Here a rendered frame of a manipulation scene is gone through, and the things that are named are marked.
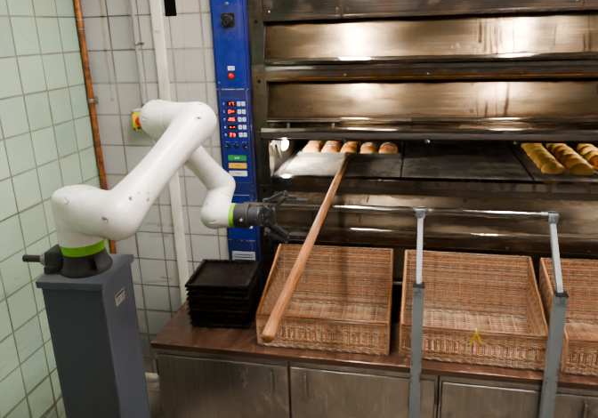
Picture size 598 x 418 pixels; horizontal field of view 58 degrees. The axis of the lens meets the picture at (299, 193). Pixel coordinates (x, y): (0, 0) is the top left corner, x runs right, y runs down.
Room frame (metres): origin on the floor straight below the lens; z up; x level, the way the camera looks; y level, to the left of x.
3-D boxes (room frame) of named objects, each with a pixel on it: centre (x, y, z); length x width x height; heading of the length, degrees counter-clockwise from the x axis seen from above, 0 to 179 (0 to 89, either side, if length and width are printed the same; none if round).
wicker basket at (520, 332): (2.06, -0.70, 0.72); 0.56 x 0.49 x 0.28; 77
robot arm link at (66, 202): (1.48, 0.63, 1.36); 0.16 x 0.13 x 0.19; 59
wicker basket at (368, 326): (2.19, -0.12, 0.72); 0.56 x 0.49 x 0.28; 79
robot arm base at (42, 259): (1.50, 0.69, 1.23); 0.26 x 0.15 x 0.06; 82
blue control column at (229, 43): (3.46, 0.08, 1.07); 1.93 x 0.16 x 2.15; 168
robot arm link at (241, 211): (1.93, 0.21, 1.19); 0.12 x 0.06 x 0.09; 169
